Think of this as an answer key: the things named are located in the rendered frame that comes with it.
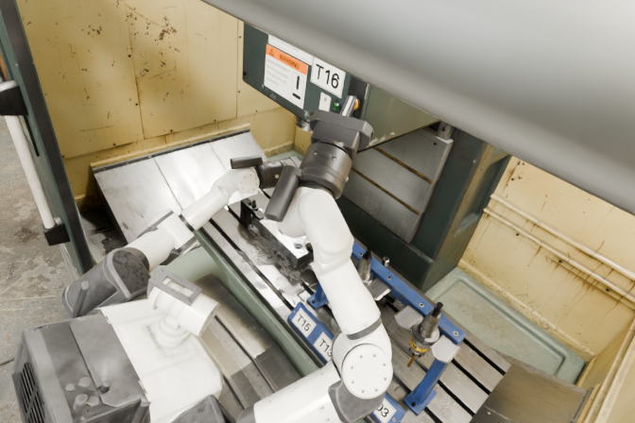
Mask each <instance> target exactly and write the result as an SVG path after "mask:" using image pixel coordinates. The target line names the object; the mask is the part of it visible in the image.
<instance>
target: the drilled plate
mask: <svg viewBox="0 0 635 423"><path fill-rule="evenodd" d="M264 218H265V219H266V220H264V219H261V220H259V219H257V218H255V217H254V216H253V215H252V224H253V225H254V226H255V227H256V228H258V229H259V230H260V231H261V232H262V233H263V234H264V235H265V236H266V237H267V239H268V240H269V241H270V242H271V243H272V244H274V245H275V246H276V247H277V248H278V249H279V250H280V251H281V252H282V253H283V254H284V256H285V257H286V258H287V259H288V260H289V261H291V262H292V263H293V264H294V265H295V266H296V267H298V266H300V265H302V264H303V263H305V262H308V261H310V260H311V259H313V258H314V255H313V254H312V253H311V252H310V251H309V250H308V249H307V248H306V246H305V248H303V247H304V246H303V244H304V243H305V242H306V241H307V243H308V242H310V241H309V239H308V237H307V235H305V236H306V237H305V236H302V237H300V238H290V237H287V236H286V235H284V234H283V233H282V231H281V230H280V228H279V225H278V222H275V221H272V220H268V221H267V219H268V218H266V217H265V216H264ZM276 223H277V224H276ZM271 224H272V225H271ZM275 225H276V226H275ZM278 230H279V231H278ZM280 235H281V236H280ZM305 239H306V240H305ZM299 241H300V242H302V243H301V244H300V242H299ZM304 241H305V242H304ZM296 242H299V243H296ZM294 243H296V244H294Z"/></svg>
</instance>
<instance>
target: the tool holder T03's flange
mask: <svg viewBox="0 0 635 423"><path fill-rule="evenodd" d="M422 320H423V319H420V320H418V321H417V322H416V323H415V325H414V327H413V329H412V330H411V335H412V338H413V340H414V341H415V342H416V341H417V340H418V341H419V342H421V343H422V345H421V346H422V347H430V346H431V345H432V344H434V343H435V342H436V341H437V340H438V337H439V330H438V329H437V333H436V335H435V337H433V338H425V337H423V336H422V335H421V334H420V333H419V330H418V325H419V323H420V322H421V321H422Z"/></svg>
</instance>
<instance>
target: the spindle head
mask: <svg viewBox="0 0 635 423"><path fill-rule="evenodd" d="M268 39H269V35H268V34H266V33H265V32H263V31H261V30H259V29H257V28H255V27H253V26H251V25H248V24H246V23H244V30H243V73H242V79H243V81H244V82H245V83H247V84H249V85H250V86H251V87H252V88H254V89H255V90H257V91H258V92H260V93H262V94H263V95H265V96H267V97H268V98H270V99H271V100H273V101H274V102H276V103H277V104H279V105H280V106H282V107H283V108H285V109H287V110H289V111H290V112H292V113H293V114H295V115H296V116H298V117H299V118H300V119H301V120H303V121H305V122H306V123H308V124H309V120H310V118H311V116H310V113H311V111H315V110H318V109H319V103H320V97H321V93H325V94H326V95H328V96H330V97H331V102H330V108H329V111H330V112H334V111H333V109H332V101H333V100H338V101H339V103H340V106H341V109H340V111H339V112H335V113H337V114H340V112H341V110H342V108H343V105H344V103H345V101H346V99H347V95H348V90H349V86H350V81H351V75H349V74H347V73H346V75H345V80H344V86H343V91H342V96H341V98H340V97H338V96H336V95H335V94H333V93H330V92H328V91H327V90H325V89H323V88H321V87H319V86H318V85H317V84H315V83H313V82H311V74H312V67H313V63H312V65H310V64H308V63H307V62H305V61H303V60H301V59H298V58H296V57H294V56H292V55H290V54H288V53H286V52H284V51H283V50H281V49H280V48H278V47H276V46H274V45H272V44H270V43H268ZM267 44H268V45H270V46H272V47H274V48H276V49H278V50H280V51H282V52H284V53H285V54H286V55H288V56H290V57H292V58H294V59H297V60H299V61H301V62H303V63H305V64H306V65H308V70H307V78H306V85H305V93H304V100H303V109H302V108H300V107H299V106H297V105H295V104H294V103H292V102H291V101H289V100H287V99H286V98H284V97H283V96H281V95H279V94H278V93H276V92H274V91H272V90H271V89H269V88H268V87H267V86H265V71H266V45H267ZM360 120H363V121H366V122H367V123H368V124H369V125H371V126H372V128H373V130H374V133H373V138H372V139H370V141H369V144H368V145H364V146H359V147H358V149H357V152H356V154H358V153H361V152H363V151H366V150H368V149H371V148H373V147H375V146H378V145H380V144H384V143H387V142H390V141H392V140H395V139H397V138H400V137H402V136H404V135H407V134H409V133H412V132H415V131H417V130H420V129H422V128H425V127H429V126H431V125H433V124H436V123H438V122H441V120H439V119H438V118H436V117H434V116H432V115H430V114H428V113H426V112H424V111H422V110H419V109H417V108H415V107H413V106H411V105H409V104H407V103H405V102H403V101H402V100H400V99H398V98H396V97H394V96H392V95H390V94H388V93H385V92H383V91H381V90H379V89H377V88H375V87H373V86H371V85H368V88H367V93H366V97H365V101H364V105H363V109H362V114H361V118H360Z"/></svg>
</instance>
